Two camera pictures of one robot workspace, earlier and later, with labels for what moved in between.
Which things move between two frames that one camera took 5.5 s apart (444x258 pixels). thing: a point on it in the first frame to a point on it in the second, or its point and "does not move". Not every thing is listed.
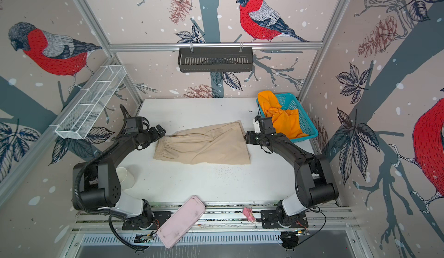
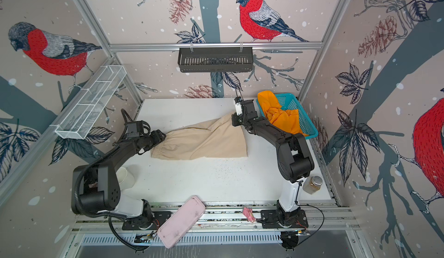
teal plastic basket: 291,102 does not move
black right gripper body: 256,137 to 241,119
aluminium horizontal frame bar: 302,46 does not move
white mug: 126,177 does not move
